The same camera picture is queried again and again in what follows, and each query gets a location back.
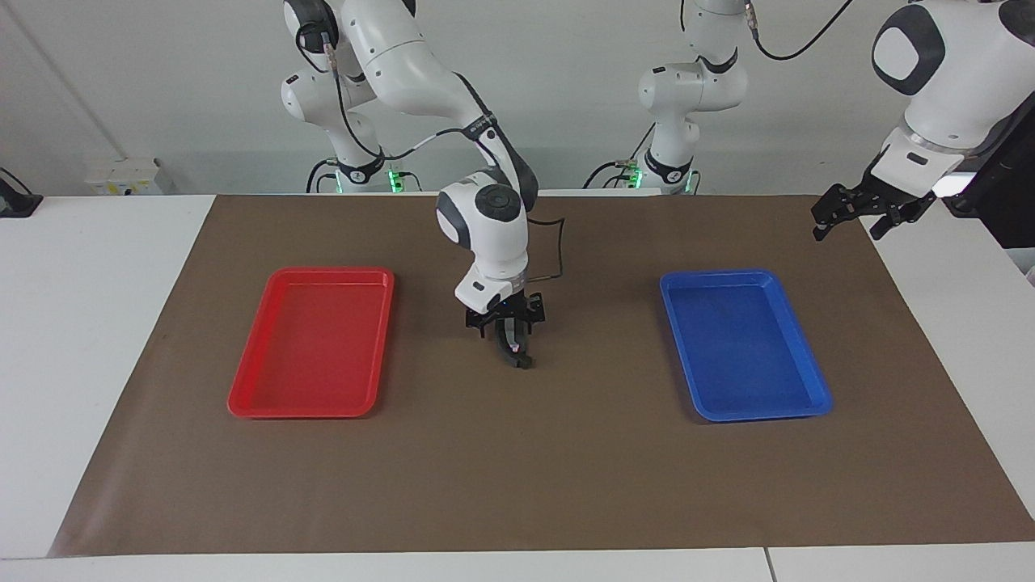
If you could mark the red plastic tray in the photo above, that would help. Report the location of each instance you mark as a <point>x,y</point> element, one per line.
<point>311,347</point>

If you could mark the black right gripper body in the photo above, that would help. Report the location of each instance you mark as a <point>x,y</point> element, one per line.
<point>525,307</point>

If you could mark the black desk device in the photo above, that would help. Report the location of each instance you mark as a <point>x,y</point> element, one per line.
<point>16,202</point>

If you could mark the brown table mat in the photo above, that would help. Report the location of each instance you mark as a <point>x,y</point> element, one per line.
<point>517,469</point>

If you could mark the blue plastic tray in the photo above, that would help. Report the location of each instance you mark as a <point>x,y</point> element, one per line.
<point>744,347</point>

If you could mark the black monitor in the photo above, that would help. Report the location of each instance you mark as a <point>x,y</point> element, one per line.
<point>1003,186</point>

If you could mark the long curved brake pad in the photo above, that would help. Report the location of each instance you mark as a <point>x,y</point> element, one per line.
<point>513,343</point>

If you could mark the white wall socket box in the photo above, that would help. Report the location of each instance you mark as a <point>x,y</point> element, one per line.
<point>125,176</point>

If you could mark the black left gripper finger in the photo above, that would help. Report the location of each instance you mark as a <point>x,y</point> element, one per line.
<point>819,228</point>
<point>883,228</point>

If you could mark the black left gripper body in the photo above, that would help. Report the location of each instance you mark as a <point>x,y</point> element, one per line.
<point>857,202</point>

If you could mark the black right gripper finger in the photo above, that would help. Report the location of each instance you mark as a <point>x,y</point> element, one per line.
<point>524,333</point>
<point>501,333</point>

